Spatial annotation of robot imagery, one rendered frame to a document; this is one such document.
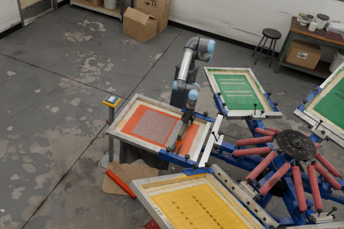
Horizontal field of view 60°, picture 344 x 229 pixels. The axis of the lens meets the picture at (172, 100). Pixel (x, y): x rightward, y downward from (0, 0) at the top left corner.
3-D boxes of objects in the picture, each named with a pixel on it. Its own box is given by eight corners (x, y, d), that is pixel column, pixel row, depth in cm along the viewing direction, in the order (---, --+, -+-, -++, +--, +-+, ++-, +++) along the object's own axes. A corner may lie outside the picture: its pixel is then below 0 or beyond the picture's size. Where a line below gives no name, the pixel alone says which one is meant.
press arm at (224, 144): (212, 146, 251) (213, 142, 248) (214, 141, 255) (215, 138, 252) (232, 154, 248) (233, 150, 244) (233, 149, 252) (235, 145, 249)
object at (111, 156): (97, 165, 338) (95, 102, 277) (107, 151, 355) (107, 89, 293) (114, 172, 334) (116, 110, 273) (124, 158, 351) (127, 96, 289)
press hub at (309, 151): (222, 236, 295) (270, 149, 208) (230, 203, 324) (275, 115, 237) (260, 252, 288) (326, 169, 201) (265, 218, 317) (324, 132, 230)
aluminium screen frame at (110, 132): (105, 134, 249) (105, 131, 247) (135, 95, 293) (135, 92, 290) (193, 168, 235) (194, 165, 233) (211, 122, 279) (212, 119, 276)
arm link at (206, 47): (197, 49, 297) (199, 35, 242) (212, 52, 296) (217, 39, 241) (194, 60, 297) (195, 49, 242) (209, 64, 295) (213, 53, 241)
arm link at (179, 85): (186, 31, 244) (171, 87, 237) (199, 34, 243) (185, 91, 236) (186, 37, 256) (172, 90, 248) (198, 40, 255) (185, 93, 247)
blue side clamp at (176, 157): (157, 157, 241) (158, 151, 236) (159, 153, 244) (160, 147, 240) (192, 170, 235) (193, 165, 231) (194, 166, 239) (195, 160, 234)
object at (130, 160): (119, 164, 280) (121, 134, 253) (121, 161, 283) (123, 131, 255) (164, 182, 272) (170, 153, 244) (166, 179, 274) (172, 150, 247)
